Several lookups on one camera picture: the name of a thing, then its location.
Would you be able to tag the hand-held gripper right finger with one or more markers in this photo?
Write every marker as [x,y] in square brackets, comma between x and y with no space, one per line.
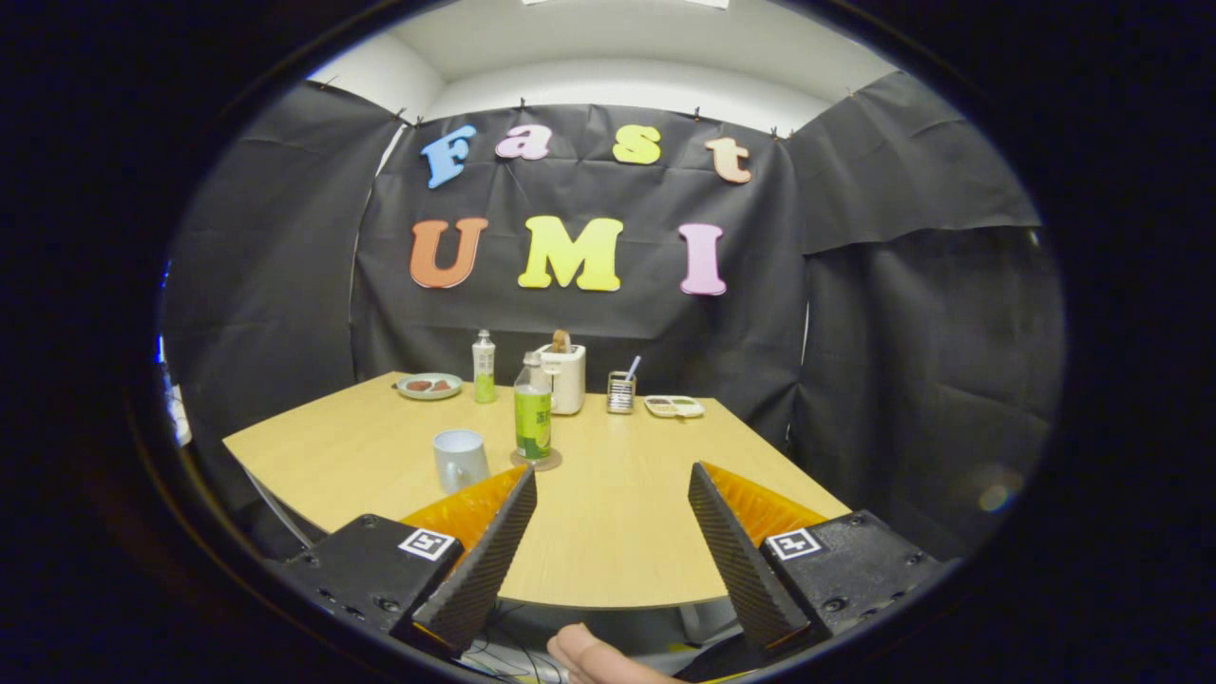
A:
[736,560]

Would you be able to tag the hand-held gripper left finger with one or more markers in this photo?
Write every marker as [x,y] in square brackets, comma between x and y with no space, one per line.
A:
[484,570]

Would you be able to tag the white cup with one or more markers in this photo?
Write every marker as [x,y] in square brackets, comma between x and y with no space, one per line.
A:
[456,461]

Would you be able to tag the brown round coaster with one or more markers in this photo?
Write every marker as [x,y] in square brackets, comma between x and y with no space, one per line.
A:
[553,463]

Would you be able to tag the green label juice bottle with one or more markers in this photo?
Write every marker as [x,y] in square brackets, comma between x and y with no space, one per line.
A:
[533,427]

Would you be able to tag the slim white green drink bottle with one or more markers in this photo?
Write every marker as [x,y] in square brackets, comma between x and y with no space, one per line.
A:
[484,380]

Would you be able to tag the wooden table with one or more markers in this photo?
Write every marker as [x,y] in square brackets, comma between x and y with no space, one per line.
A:
[617,541]

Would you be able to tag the white divided tray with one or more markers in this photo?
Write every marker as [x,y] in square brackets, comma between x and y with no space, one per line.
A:
[654,406]

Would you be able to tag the metal mesh holder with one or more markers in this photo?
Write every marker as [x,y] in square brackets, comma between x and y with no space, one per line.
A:
[620,394]

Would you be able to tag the white toaster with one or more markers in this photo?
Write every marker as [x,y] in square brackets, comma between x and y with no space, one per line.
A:
[570,380]

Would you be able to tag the spoon in holder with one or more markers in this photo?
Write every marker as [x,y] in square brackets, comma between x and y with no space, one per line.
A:
[633,366]

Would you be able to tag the brown toast slice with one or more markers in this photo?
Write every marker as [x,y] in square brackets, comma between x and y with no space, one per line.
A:
[560,342]

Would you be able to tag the ceiling light panel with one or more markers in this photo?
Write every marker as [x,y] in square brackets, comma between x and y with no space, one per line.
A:
[711,3]

